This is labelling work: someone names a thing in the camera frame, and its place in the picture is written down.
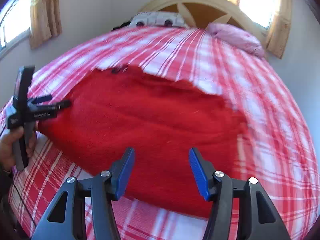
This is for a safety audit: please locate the yellow right curtain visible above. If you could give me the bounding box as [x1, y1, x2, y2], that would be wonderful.
[266, 0, 292, 59]

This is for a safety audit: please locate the red plaid bed sheet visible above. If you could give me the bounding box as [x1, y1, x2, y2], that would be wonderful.
[9, 27, 319, 239]

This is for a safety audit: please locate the pink pillow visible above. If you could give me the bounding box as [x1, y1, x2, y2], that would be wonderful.
[206, 22, 265, 57]

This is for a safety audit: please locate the yellow left curtain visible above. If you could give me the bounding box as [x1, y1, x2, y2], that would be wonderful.
[29, 0, 62, 50]

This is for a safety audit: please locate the dark clothing beside pillow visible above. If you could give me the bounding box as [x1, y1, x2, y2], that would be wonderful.
[112, 21, 131, 31]

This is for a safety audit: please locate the left wall window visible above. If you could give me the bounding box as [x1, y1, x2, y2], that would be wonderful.
[1, 0, 31, 57]

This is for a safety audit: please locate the person's left hand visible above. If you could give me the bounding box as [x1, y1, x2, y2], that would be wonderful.
[0, 126, 37, 172]

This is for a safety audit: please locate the red embroidered knit sweater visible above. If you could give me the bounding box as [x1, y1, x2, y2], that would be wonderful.
[38, 66, 248, 217]

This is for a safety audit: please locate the cream wooden headboard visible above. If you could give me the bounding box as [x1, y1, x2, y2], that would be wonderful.
[140, 0, 265, 45]

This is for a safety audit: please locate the white patterned pillow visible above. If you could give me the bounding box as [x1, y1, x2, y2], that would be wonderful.
[129, 11, 189, 28]

